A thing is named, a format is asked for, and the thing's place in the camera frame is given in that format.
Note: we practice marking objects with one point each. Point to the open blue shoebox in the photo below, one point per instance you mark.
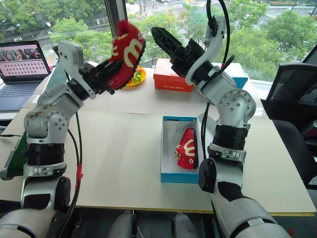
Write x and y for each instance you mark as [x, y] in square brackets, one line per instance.
[173, 158]

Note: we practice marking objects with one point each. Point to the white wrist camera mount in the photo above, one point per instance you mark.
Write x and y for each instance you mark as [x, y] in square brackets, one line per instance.
[71, 54]
[211, 50]

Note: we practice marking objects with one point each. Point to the open grey laptop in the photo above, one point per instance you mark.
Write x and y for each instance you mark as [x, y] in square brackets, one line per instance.
[22, 67]

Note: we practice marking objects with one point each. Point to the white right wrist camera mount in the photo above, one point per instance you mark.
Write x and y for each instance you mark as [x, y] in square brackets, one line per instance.
[211, 50]

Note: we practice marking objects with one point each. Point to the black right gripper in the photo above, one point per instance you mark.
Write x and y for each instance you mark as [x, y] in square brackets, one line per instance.
[186, 55]

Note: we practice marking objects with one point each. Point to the orange shoebox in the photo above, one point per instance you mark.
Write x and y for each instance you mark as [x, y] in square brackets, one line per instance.
[171, 78]

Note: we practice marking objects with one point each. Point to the grey rounded shape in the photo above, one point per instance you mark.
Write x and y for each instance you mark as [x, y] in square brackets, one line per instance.
[184, 225]
[125, 224]

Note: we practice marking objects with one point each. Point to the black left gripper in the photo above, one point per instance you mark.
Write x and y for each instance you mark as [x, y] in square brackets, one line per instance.
[92, 78]

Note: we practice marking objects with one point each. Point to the yellow plate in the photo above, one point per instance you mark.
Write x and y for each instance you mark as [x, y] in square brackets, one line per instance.
[141, 80]

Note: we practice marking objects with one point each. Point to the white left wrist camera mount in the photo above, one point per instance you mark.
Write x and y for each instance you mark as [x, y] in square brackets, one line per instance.
[71, 54]

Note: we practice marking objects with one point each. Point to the black mesh office chair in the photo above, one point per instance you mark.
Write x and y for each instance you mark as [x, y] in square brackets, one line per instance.
[294, 86]

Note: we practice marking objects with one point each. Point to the green round fruit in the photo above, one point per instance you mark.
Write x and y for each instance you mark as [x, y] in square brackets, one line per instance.
[136, 79]
[139, 76]

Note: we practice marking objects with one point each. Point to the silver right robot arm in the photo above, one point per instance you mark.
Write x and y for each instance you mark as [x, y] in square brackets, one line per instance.
[235, 106]

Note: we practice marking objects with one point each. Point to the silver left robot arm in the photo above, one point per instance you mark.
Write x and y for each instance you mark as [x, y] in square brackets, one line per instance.
[44, 116]

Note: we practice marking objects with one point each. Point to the dark window frame post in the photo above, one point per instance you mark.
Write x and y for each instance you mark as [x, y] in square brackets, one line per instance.
[116, 15]

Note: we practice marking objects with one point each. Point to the blue box white top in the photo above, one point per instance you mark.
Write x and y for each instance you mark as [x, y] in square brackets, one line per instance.
[239, 74]

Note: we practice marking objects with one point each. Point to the red slipper shoe white logo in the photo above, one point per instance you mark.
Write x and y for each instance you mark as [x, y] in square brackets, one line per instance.
[128, 53]
[187, 151]

